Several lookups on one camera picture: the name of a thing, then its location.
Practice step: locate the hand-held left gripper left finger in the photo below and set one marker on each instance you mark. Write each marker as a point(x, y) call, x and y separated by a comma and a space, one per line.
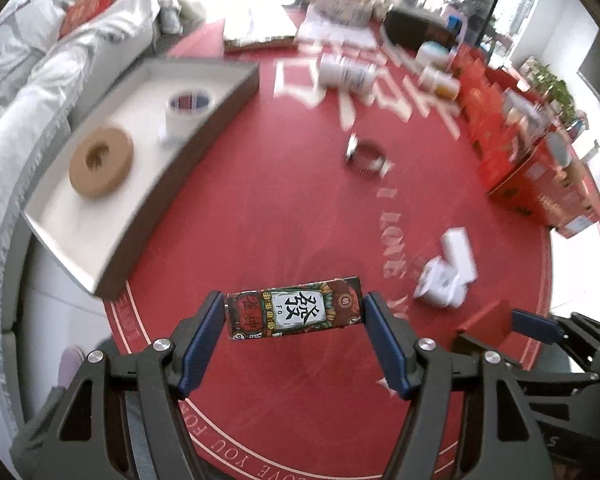
point(197, 350)

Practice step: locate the white tray with grey sides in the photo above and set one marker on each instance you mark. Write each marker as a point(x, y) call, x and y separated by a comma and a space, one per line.
point(80, 240)

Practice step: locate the white rectangular box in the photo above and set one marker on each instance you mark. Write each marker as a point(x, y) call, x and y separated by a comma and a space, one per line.
point(460, 250)
point(440, 285)

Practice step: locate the white plastic bottle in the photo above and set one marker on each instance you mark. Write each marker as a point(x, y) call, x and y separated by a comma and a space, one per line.
point(350, 74)

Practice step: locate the brown cardboard sheet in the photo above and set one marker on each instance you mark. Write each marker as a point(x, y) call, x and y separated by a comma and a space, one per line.
point(260, 46)

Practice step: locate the orange-labelled white bottle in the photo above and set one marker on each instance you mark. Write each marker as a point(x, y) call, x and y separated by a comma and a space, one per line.
point(445, 87)

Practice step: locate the white jar with teal label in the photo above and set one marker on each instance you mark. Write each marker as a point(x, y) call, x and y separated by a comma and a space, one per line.
point(430, 52)

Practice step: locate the dark printed card box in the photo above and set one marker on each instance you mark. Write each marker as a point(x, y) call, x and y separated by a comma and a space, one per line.
point(295, 310)

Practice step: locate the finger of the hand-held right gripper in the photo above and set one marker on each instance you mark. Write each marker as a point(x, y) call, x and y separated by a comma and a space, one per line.
point(535, 324)
point(467, 344)

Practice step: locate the white blue printed carton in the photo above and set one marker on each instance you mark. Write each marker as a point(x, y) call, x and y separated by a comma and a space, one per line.
point(347, 7)

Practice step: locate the green potted plant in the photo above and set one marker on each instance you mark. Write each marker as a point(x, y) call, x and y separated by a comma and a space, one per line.
point(550, 85)

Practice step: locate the red packet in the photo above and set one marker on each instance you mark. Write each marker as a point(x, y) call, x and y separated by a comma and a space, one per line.
point(87, 10)

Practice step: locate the pink slipper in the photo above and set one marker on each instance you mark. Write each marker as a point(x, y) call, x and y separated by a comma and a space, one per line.
point(72, 365)

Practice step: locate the white tape roll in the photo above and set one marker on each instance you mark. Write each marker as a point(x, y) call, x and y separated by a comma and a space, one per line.
point(180, 122)

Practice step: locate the white covered sofa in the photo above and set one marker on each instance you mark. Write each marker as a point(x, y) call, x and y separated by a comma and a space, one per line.
point(30, 110)

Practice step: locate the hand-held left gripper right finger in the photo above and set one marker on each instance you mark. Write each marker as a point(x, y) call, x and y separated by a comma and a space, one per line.
point(387, 345)

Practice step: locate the pink blue plastic stool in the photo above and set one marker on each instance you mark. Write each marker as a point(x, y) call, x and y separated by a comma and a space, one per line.
point(456, 25)

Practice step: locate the maroon box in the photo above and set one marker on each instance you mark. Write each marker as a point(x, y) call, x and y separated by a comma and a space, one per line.
point(487, 322)

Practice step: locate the white paper sheets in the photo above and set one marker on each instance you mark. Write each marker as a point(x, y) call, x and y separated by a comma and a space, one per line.
point(330, 30)

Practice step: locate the row of red gift boxes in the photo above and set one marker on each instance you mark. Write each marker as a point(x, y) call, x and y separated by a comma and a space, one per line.
point(500, 125)

